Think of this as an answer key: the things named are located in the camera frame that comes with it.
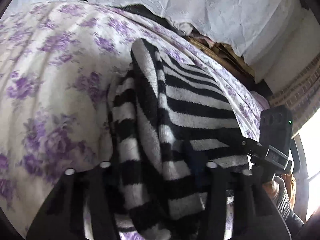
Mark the mustard orange garment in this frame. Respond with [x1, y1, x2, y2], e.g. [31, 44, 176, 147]
[281, 172, 298, 208]

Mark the purple floral bed sheet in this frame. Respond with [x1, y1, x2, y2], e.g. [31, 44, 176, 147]
[0, 1, 269, 240]

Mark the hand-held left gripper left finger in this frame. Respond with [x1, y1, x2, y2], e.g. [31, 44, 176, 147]
[26, 161, 120, 240]

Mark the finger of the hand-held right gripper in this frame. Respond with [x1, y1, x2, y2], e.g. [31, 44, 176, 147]
[217, 127, 263, 157]

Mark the white lace cover cloth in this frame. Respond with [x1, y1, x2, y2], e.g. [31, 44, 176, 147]
[5, 0, 307, 67]

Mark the dark cloth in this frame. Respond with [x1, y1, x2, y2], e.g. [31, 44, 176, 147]
[117, 3, 187, 35]

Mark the window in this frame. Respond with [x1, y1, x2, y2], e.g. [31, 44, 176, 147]
[292, 120, 320, 223]

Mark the person's right forearm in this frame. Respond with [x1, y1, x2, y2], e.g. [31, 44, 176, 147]
[274, 175, 306, 232]

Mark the person's right hand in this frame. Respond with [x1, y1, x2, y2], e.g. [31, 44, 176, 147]
[262, 177, 280, 201]

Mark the black and white striped sweater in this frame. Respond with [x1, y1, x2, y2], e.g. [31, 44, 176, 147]
[106, 38, 250, 240]

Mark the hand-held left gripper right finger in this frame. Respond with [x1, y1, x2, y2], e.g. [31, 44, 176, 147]
[190, 148, 292, 240]

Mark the brown checked curtain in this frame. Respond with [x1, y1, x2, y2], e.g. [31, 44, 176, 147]
[269, 55, 320, 135]

